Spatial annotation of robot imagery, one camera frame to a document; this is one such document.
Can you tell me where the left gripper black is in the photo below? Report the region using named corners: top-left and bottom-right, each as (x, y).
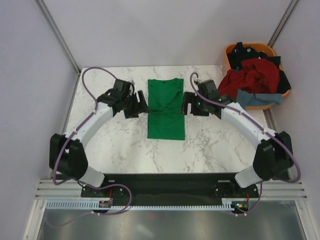
top-left (122, 90), bottom-right (151, 120)

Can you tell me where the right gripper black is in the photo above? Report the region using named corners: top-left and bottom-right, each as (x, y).
top-left (179, 91), bottom-right (209, 117)

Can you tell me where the green t shirt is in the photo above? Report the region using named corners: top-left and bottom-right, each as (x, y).
top-left (147, 78), bottom-right (186, 141)

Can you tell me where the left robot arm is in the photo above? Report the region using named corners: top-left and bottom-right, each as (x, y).
top-left (49, 79), bottom-right (150, 197)

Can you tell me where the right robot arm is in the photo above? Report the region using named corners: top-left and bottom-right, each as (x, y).
top-left (180, 79), bottom-right (294, 197)

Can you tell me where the blue grey t shirt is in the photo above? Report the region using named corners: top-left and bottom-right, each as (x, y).
top-left (236, 89), bottom-right (283, 109)

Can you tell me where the black t shirt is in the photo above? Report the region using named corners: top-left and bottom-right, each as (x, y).
top-left (224, 42), bottom-right (291, 97)

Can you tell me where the red t shirt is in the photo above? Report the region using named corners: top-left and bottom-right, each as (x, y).
top-left (218, 58), bottom-right (280, 99)

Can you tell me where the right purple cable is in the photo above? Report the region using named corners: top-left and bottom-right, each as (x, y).
top-left (189, 72), bottom-right (301, 218)

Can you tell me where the purple cable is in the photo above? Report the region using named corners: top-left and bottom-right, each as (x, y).
top-left (51, 66), bottom-right (133, 227)
top-left (189, 72), bottom-right (301, 218)

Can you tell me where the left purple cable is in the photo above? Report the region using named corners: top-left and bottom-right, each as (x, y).
top-left (51, 66), bottom-right (133, 227)

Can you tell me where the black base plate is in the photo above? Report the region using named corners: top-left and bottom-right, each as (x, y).
top-left (81, 173), bottom-right (259, 206)

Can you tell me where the white slotted cable duct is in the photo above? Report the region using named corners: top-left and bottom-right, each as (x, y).
top-left (45, 199), bottom-right (248, 211)

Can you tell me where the left aluminium frame post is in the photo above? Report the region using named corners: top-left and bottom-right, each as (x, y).
top-left (34, 0), bottom-right (81, 76)

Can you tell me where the aluminium frame post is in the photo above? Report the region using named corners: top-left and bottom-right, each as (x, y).
top-left (34, 0), bottom-right (81, 76)
top-left (267, 0), bottom-right (301, 48)

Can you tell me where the right aluminium frame post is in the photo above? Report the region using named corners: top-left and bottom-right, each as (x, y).
top-left (267, 0), bottom-right (301, 48)

